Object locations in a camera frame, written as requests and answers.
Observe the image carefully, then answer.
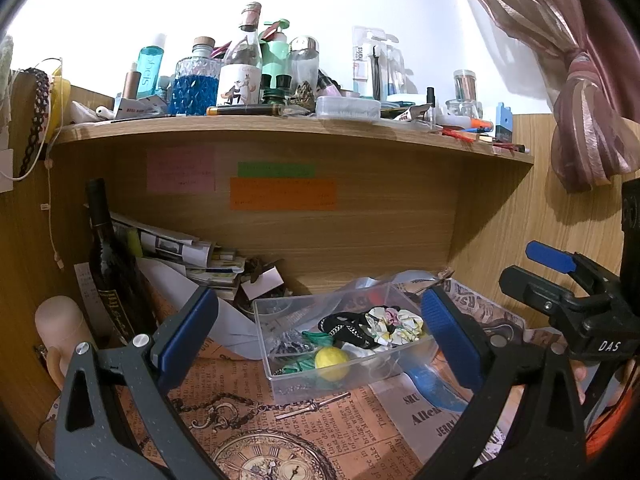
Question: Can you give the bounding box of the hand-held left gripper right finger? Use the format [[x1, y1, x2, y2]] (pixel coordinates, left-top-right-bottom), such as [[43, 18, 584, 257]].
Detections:
[[415, 285, 588, 480]]

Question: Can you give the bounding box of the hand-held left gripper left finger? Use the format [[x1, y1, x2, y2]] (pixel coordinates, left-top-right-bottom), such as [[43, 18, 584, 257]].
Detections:
[[54, 285, 231, 480]]

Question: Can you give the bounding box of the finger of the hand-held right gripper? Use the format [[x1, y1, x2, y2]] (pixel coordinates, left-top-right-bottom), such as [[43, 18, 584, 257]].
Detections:
[[526, 241, 621, 296], [499, 266, 591, 331]]

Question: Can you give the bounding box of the white floral scrunchie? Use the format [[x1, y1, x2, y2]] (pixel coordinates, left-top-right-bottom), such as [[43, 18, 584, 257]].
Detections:
[[365, 306, 426, 347]]

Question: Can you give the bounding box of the clear plastic box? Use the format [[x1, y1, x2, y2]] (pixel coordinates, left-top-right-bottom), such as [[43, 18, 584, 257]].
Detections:
[[251, 280, 441, 403]]

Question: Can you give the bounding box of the clear bag of beads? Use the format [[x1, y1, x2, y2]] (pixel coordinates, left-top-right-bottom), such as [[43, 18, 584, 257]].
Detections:
[[270, 340, 306, 358]]

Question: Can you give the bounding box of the black patterned scrunchie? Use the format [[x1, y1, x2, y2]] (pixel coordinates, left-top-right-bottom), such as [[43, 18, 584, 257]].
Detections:
[[317, 310, 381, 351]]

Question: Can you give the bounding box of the green striped cloth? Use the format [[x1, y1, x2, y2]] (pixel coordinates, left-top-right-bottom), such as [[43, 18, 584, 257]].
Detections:
[[272, 355, 321, 377]]

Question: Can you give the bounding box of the yellow soft ball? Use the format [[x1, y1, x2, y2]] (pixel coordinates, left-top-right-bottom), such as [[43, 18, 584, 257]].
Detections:
[[314, 346, 351, 381]]

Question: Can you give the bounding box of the white paper sheet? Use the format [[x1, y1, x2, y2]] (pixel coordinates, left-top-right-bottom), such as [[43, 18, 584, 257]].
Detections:
[[137, 257, 261, 361]]

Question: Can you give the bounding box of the stack of papers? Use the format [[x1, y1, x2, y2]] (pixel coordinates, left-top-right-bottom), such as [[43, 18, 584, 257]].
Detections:
[[110, 210, 248, 301]]

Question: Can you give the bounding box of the white card with black clip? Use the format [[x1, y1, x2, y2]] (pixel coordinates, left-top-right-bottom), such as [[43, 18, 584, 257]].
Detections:
[[240, 259, 283, 301]]

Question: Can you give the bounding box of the dark wine bottle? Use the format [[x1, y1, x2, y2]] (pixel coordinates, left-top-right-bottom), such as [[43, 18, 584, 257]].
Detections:
[[84, 178, 156, 343]]

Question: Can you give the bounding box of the white receipt strip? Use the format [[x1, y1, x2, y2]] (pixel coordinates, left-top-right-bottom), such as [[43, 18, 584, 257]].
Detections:
[[74, 262, 108, 331]]

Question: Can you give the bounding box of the beige cylinder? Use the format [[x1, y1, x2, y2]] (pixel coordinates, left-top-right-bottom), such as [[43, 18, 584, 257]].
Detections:
[[34, 296, 98, 356]]

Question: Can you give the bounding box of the small blue box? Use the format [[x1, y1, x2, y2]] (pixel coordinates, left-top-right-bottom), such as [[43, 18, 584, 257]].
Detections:
[[495, 102, 513, 142]]

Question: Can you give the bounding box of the vintage newspaper print mat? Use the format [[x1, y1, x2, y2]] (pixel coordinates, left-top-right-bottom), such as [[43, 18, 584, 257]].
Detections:
[[40, 275, 556, 480]]

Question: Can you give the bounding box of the striped brown curtain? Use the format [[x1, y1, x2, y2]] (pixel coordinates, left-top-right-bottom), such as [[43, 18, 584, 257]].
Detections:
[[447, 0, 640, 193]]

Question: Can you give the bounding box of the wooden shelf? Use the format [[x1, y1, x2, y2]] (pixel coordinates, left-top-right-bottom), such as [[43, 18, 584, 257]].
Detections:
[[50, 112, 536, 291]]

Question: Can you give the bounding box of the pink sticky note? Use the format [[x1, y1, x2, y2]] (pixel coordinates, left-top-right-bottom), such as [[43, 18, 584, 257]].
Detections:
[[146, 147, 216, 193]]

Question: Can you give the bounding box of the orange sticky note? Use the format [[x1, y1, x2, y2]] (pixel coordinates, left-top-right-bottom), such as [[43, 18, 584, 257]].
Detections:
[[230, 178, 337, 212]]

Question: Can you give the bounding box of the green sticky note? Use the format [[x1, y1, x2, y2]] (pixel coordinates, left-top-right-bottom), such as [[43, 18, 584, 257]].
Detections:
[[237, 162, 316, 178]]

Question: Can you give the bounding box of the glass jar with sticks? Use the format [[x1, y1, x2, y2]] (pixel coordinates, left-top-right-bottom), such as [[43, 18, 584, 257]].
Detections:
[[446, 69, 483, 117]]

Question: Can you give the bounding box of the brown pen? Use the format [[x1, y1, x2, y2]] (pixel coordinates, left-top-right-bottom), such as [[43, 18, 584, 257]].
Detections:
[[206, 104, 286, 116]]

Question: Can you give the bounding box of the white box with red print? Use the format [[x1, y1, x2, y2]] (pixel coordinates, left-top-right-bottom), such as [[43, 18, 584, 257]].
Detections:
[[114, 95, 168, 120]]

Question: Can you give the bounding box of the glass decanter with blue liquid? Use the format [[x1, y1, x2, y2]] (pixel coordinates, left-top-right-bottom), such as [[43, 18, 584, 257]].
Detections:
[[168, 36, 221, 116]]

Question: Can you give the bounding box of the clear plastic case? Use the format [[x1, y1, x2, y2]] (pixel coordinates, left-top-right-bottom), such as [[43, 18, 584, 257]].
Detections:
[[315, 96, 382, 121]]

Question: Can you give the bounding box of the clear bottle with fox label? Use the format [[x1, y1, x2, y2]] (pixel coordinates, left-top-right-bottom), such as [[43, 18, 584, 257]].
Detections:
[[217, 2, 263, 107]]

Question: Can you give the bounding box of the black lace headband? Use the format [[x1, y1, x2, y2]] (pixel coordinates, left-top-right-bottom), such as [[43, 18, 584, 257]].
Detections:
[[17, 67, 51, 178]]

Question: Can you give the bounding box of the light blue liquid bottle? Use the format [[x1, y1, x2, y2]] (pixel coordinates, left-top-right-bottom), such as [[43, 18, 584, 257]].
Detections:
[[136, 33, 167, 100]]

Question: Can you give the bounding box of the toothbrush blister package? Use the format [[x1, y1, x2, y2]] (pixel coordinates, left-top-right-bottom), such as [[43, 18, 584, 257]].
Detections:
[[351, 26, 406, 98]]

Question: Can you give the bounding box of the mint green pump bottle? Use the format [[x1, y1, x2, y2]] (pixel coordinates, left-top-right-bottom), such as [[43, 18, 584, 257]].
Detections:
[[260, 20, 291, 91]]

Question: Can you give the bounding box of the glass jar with silver lid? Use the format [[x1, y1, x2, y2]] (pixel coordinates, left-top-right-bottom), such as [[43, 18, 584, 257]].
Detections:
[[288, 36, 320, 96]]

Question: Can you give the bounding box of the white fluffy headband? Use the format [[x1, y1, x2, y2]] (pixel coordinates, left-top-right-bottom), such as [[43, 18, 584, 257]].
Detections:
[[0, 35, 13, 126]]

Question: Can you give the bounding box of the white cable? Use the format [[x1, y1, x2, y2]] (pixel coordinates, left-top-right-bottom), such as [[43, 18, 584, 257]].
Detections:
[[10, 57, 66, 268]]

